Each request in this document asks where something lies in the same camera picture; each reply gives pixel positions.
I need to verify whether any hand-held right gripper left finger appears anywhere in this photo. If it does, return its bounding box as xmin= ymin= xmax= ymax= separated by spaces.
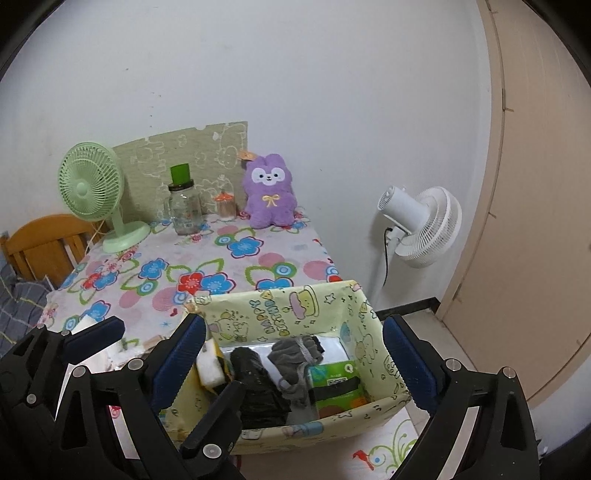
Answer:
xmin=55 ymin=315 xmax=207 ymax=480

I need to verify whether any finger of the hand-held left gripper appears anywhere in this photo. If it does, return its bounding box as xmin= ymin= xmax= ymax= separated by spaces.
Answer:
xmin=181 ymin=382 xmax=247 ymax=463
xmin=7 ymin=316 xmax=126 ymax=371

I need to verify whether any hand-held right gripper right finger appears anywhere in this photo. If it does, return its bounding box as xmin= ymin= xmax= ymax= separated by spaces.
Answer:
xmin=382 ymin=314 xmax=541 ymax=480

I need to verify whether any yellow white sponge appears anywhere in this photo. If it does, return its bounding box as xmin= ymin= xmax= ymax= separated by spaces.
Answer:
xmin=196 ymin=339 xmax=228 ymax=391

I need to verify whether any green tissue pack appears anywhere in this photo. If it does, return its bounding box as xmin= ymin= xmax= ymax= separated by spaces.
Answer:
xmin=307 ymin=360 xmax=368 ymax=420

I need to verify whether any yellow cartoon print box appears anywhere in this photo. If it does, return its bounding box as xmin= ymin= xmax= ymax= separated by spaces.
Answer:
xmin=159 ymin=279 xmax=411 ymax=455

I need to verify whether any grey plaid pillow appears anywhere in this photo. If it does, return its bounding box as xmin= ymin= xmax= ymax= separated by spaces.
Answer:
xmin=0 ymin=263 xmax=51 ymax=344

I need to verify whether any wooden bed headboard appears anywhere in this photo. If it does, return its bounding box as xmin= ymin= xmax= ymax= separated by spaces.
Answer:
xmin=0 ymin=213 xmax=109 ymax=289

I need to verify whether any floral tablecloth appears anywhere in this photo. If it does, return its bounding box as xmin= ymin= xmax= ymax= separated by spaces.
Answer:
xmin=37 ymin=210 xmax=430 ymax=480

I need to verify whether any white standing fan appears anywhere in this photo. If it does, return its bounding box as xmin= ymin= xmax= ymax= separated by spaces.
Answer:
xmin=369 ymin=185 xmax=462 ymax=315

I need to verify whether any green desk fan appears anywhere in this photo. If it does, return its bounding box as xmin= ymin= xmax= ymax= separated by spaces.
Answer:
xmin=58 ymin=142 xmax=151 ymax=254

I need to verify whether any glass jar with green lid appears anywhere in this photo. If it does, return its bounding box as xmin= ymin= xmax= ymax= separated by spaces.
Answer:
xmin=163 ymin=163 xmax=204 ymax=236

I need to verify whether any toothpick jar with orange lid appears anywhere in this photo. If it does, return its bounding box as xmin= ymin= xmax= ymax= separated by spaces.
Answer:
xmin=213 ymin=191 xmax=237 ymax=217

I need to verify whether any beige door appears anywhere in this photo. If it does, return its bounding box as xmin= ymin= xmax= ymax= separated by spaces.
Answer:
xmin=436 ymin=0 xmax=591 ymax=407

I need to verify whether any purple plush bunny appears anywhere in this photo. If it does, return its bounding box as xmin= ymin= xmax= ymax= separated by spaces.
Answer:
xmin=240 ymin=150 xmax=298 ymax=229

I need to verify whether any green patterned board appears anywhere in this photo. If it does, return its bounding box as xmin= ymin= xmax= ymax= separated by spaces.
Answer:
xmin=112 ymin=121 xmax=249 ymax=222

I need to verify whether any white desk fan cable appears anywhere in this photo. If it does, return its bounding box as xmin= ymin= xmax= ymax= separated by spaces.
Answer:
xmin=84 ymin=220 xmax=106 ymax=259

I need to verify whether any black standing fan cable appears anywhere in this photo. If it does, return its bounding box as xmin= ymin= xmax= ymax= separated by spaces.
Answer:
xmin=382 ymin=225 xmax=393 ymax=289

